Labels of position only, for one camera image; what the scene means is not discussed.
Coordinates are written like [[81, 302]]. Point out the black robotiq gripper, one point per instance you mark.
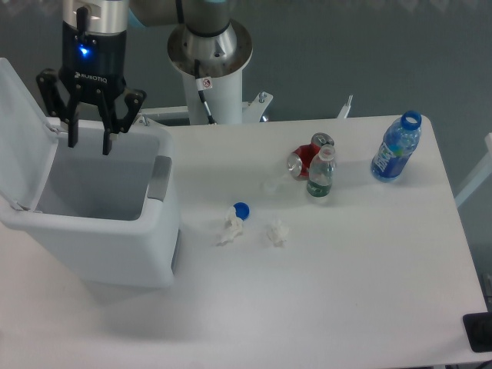
[[91, 72]]

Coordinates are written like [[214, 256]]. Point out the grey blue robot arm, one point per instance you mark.
[[207, 46]]

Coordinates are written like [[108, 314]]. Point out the white trash bin lid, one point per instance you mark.
[[28, 143]]

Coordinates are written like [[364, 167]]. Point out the white trash bin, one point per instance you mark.
[[108, 218]]

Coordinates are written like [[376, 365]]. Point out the small white paper ball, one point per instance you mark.
[[278, 232]]

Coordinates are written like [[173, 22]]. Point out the blue bottle cap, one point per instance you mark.
[[242, 210]]

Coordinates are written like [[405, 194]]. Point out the white twisted paper scrap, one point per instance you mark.
[[233, 226]]

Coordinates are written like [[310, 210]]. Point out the crushed red soda can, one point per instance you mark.
[[299, 160]]

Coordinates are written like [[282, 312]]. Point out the clear green label bottle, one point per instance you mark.
[[321, 172]]

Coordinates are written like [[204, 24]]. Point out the blue plastic drink bottle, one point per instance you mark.
[[399, 143]]

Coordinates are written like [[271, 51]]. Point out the white furniture edge right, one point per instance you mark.
[[477, 176]]

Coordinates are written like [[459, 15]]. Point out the black device at edge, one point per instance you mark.
[[478, 330]]

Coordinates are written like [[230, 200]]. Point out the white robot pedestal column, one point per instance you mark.
[[221, 96]]

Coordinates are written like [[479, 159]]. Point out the white table frame bracket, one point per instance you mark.
[[251, 112]]

